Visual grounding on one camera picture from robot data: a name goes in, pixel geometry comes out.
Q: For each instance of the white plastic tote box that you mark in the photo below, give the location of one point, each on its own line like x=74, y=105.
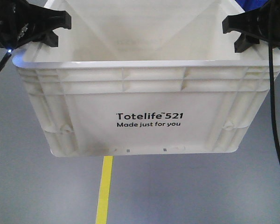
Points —
x=144, y=77

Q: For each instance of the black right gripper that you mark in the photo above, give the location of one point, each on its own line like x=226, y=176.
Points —
x=263, y=21

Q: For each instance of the yellow floor tape line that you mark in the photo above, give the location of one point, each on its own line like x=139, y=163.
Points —
x=104, y=191

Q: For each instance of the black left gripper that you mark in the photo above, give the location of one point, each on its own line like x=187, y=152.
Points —
x=18, y=20

